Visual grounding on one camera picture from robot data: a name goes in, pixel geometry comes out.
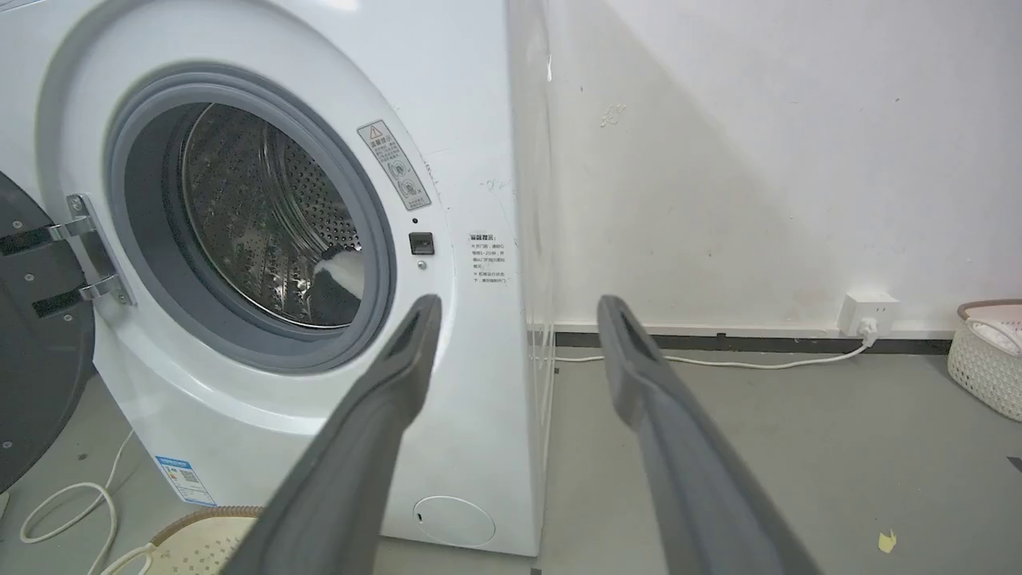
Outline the white front-load washing machine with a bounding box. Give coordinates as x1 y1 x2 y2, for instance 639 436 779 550
0 0 557 557

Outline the white woven laundry basket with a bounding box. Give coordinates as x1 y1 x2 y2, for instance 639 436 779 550
947 299 1022 422

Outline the black white garment in drum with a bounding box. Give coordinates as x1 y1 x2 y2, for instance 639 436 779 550
311 244 365 304

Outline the dark grey washing machine door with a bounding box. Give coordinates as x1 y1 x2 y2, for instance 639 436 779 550
0 171 97 494

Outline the white wall power socket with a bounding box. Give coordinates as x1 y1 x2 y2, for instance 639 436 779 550
838 291 901 339

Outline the cream laundry basket brown rim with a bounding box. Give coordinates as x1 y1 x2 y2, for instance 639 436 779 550
120 506 266 575

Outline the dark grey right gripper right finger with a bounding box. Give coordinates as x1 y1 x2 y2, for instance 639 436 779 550
596 295 822 575

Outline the white looped cable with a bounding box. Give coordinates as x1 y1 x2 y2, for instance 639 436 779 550
19 430 153 575

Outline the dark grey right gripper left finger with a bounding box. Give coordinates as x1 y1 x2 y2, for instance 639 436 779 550
221 294 443 575

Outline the white power cable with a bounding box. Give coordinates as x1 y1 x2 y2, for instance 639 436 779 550
555 318 879 371

